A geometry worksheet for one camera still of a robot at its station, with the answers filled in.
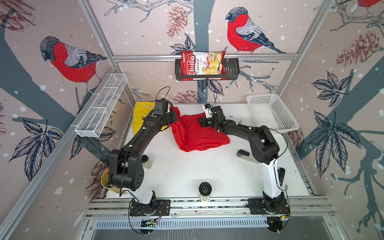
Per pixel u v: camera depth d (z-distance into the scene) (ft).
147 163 2.67
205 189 2.27
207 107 2.95
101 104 2.60
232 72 3.10
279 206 2.24
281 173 2.69
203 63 2.88
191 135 3.16
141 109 3.74
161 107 2.23
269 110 3.84
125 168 1.45
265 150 1.82
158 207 2.39
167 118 2.50
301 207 2.47
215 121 2.64
